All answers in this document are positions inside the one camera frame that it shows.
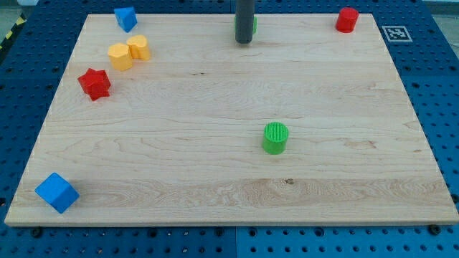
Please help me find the yellow heart block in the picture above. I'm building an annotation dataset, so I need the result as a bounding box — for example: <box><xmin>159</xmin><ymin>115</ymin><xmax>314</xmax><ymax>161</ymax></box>
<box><xmin>126</xmin><ymin>34</ymin><xmax>151</xmax><ymax>61</ymax></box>

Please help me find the blue triangular prism block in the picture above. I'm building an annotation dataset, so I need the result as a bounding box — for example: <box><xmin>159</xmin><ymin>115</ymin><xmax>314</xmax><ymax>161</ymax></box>
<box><xmin>114</xmin><ymin>6</ymin><xmax>138</xmax><ymax>33</ymax></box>

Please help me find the red cylinder block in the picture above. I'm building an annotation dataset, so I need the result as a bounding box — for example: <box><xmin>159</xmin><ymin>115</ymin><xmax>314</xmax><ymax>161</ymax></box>
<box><xmin>335</xmin><ymin>7</ymin><xmax>359</xmax><ymax>33</ymax></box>

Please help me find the blue cube block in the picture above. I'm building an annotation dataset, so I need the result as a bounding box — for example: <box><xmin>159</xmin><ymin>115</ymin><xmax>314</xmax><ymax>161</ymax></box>
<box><xmin>34</xmin><ymin>173</ymin><xmax>80</xmax><ymax>214</ymax></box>

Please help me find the green block behind rod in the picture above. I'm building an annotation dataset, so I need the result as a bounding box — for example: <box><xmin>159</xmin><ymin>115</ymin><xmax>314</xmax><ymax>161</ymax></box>
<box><xmin>234</xmin><ymin>16</ymin><xmax>257</xmax><ymax>35</ymax></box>

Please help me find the red star block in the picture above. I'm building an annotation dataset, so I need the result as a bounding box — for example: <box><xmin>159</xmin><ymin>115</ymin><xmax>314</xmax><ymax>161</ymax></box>
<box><xmin>77</xmin><ymin>68</ymin><xmax>111</xmax><ymax>101</ymax></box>

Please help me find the green cylinder block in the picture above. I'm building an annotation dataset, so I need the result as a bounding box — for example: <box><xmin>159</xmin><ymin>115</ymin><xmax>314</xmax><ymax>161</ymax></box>
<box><xmin>262</xmin><ymin>122</ymin><xmax>289</xmax><ymax>155</ymax></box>

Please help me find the grey cylindrical pointer rod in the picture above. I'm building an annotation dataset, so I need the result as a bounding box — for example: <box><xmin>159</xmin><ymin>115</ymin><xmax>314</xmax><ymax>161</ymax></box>
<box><xmin>235</xmin><ymin>0</ymin><xmax>255</xmax><ymax>44</ymax></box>

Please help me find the yellow hexagon block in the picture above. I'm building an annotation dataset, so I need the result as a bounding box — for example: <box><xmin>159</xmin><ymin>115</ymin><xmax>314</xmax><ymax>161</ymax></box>
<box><xmin>108</xmin><ymin>43</ymin><xmax>133</xmax><ymax>71</ymax></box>

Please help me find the white fiducial marker tag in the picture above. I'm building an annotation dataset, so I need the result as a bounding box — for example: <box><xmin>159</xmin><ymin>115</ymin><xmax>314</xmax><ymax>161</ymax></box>
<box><xmin>382</xmin><ymin>25</ymin><xmax>412</xmax><ymax>42</ymax></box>

